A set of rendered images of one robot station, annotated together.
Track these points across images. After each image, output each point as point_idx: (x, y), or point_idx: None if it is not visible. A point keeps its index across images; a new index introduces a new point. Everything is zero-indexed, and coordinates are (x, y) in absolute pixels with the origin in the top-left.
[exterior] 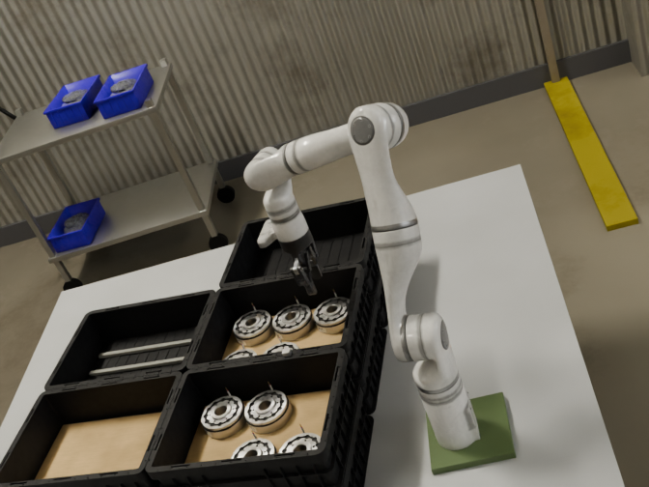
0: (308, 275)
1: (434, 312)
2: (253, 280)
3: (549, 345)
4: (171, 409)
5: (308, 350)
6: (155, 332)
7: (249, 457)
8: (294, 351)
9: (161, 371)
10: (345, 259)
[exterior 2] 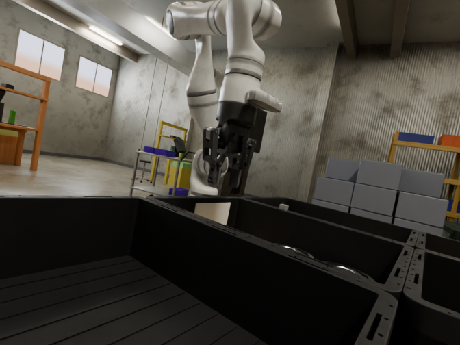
0: (235, 159)
1: (200, 149)
2: (293, 255)
3: None
4: (412, 237)
5: (264, 205)
6: None
7: (328, 208)
8: (276, 208)
9: (459, 260)
10: (45, 310)
